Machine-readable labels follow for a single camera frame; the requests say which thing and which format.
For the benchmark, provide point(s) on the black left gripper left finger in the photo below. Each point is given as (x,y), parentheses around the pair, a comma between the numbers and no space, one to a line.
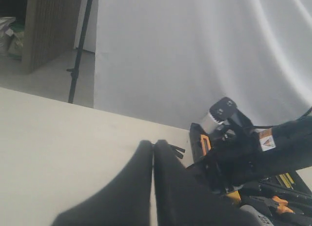
(124,201)

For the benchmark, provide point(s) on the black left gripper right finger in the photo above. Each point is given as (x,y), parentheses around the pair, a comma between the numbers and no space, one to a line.
(182,201)

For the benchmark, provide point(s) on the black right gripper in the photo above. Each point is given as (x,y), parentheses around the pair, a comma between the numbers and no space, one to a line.
(230,143)

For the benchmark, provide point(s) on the black tool case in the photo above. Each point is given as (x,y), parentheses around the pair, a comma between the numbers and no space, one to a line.
(270,187)

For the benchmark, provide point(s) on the yellow tape measure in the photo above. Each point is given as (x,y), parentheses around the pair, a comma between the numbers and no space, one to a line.
(232,198)

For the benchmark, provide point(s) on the orange utility knife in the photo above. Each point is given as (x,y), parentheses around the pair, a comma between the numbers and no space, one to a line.
(205,144)

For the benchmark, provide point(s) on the yellow black precision screwdriver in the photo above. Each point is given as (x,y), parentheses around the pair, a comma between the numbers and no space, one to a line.
(282,179)

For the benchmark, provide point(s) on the white backdrop cloth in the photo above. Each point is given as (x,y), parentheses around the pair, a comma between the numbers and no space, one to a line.
(168,61)

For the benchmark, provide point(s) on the black backdrop stand pole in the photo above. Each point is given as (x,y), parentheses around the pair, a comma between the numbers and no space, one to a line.
(75,71)

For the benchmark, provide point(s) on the green printed sack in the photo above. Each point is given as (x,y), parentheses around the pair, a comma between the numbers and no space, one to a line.
(16,45)

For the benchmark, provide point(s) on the wooden slatted cabinet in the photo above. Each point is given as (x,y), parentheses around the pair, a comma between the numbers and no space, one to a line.
(50,30)

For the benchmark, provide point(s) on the white sack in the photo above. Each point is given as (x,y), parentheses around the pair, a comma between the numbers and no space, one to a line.
(6,34)

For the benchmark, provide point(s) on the orange handled pliers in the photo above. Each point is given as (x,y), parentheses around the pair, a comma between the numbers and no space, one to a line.
(280,206)

